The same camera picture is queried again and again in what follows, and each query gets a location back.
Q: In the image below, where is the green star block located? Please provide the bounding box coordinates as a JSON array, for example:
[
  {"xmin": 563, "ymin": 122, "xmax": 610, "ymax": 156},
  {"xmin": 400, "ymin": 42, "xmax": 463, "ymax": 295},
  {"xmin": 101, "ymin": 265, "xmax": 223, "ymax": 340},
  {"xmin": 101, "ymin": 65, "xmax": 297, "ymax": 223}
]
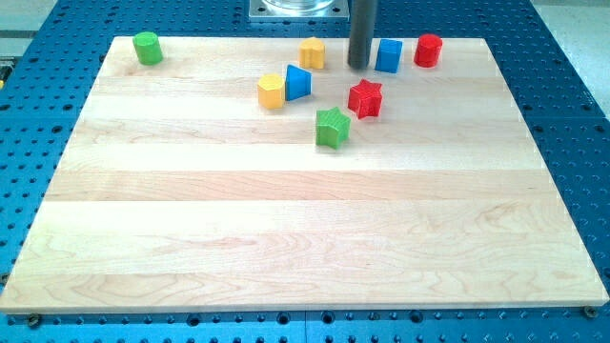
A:
[{"xmin": 315, "ymin": 107, "xmax": 351, "ymax": 150}]

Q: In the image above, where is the red star block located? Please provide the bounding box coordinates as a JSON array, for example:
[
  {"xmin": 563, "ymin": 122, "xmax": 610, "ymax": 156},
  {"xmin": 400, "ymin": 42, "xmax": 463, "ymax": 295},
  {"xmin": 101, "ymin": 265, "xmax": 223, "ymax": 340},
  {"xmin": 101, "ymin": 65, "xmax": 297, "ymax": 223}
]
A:
[{"xmin": 348, "ymin": 79, "xmax": 382, "ymax": 119}]

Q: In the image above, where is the light wooden board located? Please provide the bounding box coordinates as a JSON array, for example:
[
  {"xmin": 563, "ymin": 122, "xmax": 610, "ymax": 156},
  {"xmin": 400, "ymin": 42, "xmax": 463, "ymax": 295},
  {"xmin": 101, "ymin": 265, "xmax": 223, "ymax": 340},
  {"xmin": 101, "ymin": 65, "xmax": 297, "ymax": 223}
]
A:
[{"xmin": 1, "ymin": 36, "xmax": 608, "ymax": 314}]

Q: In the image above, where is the blue triangular prism block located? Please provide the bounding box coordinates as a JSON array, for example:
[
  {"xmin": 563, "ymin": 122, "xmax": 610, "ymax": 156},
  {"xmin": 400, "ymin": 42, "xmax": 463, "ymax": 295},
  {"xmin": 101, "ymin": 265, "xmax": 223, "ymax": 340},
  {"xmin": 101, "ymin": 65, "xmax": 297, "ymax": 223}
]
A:
[{"xmin": 285, "ymin": 65, "xmax": 312, "ymax": 101}]

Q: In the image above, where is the yellow hexagon block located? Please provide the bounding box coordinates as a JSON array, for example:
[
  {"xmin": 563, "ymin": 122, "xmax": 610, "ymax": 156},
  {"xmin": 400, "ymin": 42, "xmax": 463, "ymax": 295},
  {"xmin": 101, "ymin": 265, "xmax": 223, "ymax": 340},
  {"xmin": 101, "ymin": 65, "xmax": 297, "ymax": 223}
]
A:
[{"xmin": 257, "ymin": 73, "xmax": 285, "ymax": 110}]

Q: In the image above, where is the yellow heart block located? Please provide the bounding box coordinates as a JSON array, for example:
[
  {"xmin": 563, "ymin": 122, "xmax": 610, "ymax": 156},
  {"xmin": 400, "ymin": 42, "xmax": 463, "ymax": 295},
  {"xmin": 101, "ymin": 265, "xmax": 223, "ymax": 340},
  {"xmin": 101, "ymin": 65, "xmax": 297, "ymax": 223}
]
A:
[{"xmin": 298, "ymin": 37, "xmax": 325, "ymax": 70}]

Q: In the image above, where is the blue cube block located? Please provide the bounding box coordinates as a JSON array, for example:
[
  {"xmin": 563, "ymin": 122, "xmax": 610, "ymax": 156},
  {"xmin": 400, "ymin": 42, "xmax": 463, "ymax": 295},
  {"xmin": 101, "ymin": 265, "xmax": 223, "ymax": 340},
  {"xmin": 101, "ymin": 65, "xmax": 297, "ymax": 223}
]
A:
[{"xmin": 375, "ymin": 38, "xmax": 403, "ymax": 73}]

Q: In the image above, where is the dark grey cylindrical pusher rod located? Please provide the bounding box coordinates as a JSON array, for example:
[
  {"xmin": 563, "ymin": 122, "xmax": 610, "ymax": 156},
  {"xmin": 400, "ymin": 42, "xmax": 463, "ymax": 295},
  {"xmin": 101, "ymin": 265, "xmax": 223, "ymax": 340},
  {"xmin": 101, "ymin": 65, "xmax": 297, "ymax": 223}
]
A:
[{"xmin": 347, "ymin": 0, "xmax": 378, "ymax": 71}]

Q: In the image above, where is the red cylinder block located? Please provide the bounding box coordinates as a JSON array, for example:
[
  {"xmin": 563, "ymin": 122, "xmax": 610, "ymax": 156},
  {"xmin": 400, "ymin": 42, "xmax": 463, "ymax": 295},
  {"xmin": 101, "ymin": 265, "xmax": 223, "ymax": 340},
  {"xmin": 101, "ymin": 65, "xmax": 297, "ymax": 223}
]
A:
[{"xmin": 414, "ymin": 33, "xmax": 443, "ymax": 68}]

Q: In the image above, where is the green cylinder block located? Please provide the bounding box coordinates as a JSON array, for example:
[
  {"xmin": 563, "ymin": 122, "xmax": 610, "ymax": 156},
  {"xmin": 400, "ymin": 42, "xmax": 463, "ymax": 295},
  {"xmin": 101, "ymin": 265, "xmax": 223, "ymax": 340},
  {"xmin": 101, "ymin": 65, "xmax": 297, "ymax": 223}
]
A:
[{"xmin": 132, "ymin": 31, "xmax": 163, "ymax": 66}]

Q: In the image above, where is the blue perforated metal table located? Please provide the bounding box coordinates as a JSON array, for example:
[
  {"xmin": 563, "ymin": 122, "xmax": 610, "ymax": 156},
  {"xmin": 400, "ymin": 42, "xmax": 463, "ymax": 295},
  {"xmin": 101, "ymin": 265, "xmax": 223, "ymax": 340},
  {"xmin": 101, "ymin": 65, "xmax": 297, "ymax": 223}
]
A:
[{"xmin": 1, "ymin": 1, "xmax": 609, "ymax": 342}]

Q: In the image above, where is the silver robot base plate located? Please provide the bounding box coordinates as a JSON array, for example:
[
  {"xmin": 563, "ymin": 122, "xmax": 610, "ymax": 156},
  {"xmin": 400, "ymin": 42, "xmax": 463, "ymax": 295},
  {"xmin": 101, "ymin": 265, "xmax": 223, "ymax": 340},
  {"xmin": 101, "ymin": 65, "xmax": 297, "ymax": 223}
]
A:
[{"xmin": 248, "ymin": 0, "xmax": 350, "ymax": 22}]

